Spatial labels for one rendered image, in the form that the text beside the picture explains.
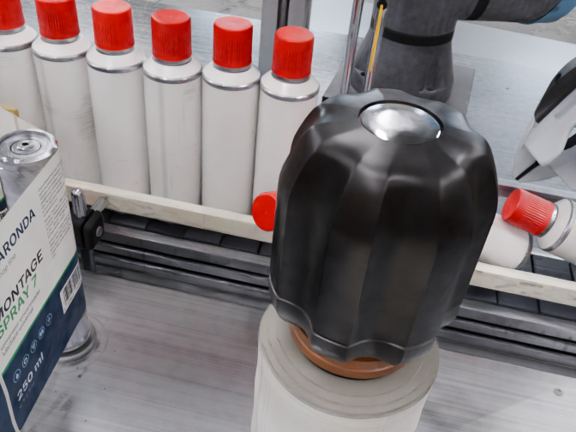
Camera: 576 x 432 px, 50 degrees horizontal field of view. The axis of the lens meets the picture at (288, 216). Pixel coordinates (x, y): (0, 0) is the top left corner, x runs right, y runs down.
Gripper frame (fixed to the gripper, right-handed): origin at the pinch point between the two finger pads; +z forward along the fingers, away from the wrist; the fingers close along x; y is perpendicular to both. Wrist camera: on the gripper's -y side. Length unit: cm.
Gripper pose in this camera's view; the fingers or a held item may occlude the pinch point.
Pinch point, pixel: (526, 164)
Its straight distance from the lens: 57.1
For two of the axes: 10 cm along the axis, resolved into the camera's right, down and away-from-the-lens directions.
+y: -2.1, 6.0, -7.7
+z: -5.6, 5.7, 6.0
